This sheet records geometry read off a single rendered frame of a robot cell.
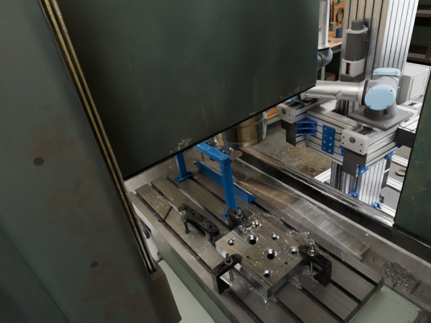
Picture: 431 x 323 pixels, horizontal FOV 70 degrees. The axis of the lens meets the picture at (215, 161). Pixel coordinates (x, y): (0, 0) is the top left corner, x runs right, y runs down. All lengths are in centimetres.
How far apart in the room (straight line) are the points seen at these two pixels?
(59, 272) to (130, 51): 37
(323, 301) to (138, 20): 104
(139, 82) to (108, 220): 29
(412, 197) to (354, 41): 83
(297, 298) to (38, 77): 109
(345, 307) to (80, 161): 105
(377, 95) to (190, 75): 105
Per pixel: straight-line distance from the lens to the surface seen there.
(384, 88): 154
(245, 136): 88
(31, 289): 48
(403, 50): 205
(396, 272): 168
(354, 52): 187
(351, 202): 175
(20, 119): 33
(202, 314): 155
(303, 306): 122
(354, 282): 130
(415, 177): 149
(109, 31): 57
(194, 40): 65
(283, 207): 174
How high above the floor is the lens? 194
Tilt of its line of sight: 33 degrees down
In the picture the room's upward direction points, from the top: 9 degrees counter-clockwise
